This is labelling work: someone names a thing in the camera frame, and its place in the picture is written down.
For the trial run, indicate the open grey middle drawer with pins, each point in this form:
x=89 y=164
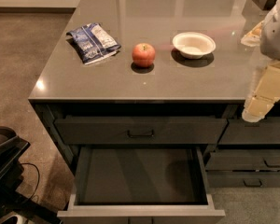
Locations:
x=140 y=186

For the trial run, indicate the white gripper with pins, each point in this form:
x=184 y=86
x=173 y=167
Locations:
x=276 y=37

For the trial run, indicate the grey top right drawer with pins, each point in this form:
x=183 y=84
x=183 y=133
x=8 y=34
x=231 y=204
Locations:
x=240 y=132

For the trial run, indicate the white paper bowl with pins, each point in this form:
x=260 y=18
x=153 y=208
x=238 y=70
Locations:
x=193 y=45

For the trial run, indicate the red apple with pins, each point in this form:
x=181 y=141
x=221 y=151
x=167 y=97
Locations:
x=143 y=55

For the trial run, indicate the blue white chip bag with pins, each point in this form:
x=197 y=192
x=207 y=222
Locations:
x=93 y=43

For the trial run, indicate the grey middle right drawer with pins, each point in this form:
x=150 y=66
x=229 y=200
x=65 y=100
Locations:
x=244 y=160

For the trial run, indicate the grey top left drawer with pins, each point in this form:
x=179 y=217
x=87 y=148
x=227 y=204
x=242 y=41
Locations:
x=139 y=130

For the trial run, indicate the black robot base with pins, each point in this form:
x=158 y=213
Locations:
x=11 y=149

